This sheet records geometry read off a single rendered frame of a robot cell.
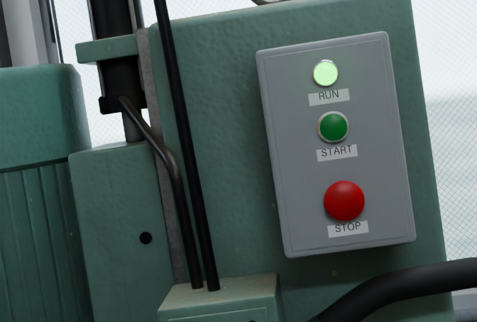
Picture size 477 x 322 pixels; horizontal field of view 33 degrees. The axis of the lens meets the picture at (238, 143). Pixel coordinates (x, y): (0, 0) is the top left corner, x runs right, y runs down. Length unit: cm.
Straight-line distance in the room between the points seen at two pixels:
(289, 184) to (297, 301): 12
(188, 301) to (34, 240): 19
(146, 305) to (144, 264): 4
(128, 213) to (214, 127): 12
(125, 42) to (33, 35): 155
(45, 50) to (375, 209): 182
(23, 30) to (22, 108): 157
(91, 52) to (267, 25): 18
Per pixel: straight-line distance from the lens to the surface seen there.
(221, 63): 66
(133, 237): 73
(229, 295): 62
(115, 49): 75
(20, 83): 74
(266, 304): 60
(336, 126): 59
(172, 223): 72
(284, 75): 60
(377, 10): 67
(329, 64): 60
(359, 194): 60
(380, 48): 60
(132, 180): 72
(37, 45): 230
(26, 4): 231
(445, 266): 65
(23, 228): 75
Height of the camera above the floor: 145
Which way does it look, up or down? 3 degrees down
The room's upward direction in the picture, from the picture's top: 9 degrees counter-clockwise
